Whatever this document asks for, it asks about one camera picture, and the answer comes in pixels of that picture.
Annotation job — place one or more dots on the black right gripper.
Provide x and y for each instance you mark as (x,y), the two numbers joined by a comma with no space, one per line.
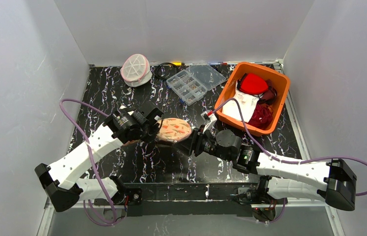
(195,142)

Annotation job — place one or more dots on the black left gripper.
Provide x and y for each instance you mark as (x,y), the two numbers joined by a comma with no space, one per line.
(152,125)

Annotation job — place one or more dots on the floral mesh laundry bag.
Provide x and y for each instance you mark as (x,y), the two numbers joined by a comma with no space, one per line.
(173,130)

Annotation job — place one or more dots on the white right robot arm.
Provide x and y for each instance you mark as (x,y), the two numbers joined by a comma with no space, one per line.
(332,182)

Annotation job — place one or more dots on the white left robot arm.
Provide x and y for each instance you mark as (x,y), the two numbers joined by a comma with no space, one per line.
(62,179)

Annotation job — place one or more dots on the white round mesh laundry bag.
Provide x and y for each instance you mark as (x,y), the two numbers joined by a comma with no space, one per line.
(136,71)

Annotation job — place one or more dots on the red bra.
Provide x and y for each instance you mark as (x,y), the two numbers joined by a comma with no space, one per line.
(252,84)

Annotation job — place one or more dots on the clear plastic screw organizer box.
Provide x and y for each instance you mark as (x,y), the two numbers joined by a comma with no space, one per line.
(192,83)

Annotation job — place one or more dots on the white cloth garment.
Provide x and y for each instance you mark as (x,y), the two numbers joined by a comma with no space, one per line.
(247,104)

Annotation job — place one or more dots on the dark red lace garment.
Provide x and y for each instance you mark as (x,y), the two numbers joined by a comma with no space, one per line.
(262,116)

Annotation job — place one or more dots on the orange plastic bin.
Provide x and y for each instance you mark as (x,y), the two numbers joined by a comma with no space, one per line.
(279,82)

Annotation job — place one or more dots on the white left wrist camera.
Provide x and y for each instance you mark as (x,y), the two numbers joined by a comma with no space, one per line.
(126,110)

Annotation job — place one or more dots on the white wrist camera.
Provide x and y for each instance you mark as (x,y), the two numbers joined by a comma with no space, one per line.
(209,120)
(126,110)

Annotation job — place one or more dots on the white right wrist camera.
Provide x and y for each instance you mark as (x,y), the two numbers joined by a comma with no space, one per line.
(209,120)

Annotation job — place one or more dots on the aluminium table frame rail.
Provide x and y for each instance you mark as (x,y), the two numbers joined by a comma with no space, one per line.
(332,213)

